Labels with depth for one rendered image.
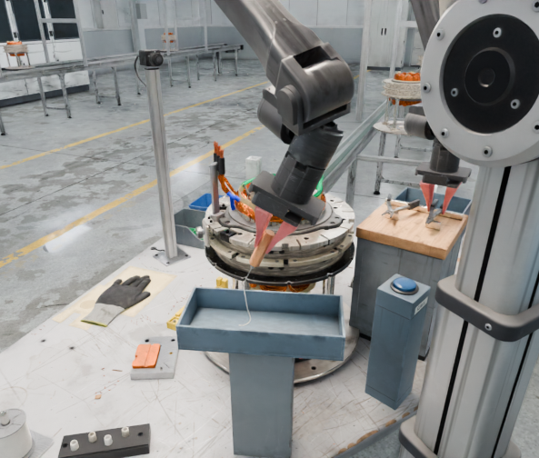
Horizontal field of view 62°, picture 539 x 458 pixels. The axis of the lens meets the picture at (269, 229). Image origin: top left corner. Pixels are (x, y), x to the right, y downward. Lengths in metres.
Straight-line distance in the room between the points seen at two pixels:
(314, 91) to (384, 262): 0.56
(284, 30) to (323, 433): 0.69
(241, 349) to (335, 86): 0.39
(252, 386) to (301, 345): 0.13
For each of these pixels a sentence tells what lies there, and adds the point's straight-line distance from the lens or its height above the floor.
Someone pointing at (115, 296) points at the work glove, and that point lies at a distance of 1.28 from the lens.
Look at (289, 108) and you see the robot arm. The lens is 0.52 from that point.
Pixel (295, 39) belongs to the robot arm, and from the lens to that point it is 0.56.
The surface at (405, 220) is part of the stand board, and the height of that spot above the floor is 1.07.
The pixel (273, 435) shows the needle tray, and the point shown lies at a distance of 0.83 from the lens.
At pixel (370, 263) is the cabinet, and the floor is 0.99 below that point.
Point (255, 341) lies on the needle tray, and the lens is 0.68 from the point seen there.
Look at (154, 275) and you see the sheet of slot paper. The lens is 1.38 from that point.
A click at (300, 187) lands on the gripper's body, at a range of 0.58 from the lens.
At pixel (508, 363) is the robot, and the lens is 0.61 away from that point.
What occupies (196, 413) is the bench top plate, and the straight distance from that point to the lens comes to 0.95.
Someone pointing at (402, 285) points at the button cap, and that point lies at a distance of 0.84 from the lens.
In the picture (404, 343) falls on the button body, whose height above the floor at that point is 0.94.
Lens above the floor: 1.48
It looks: 26 degrees down
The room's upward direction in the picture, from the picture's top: straight up
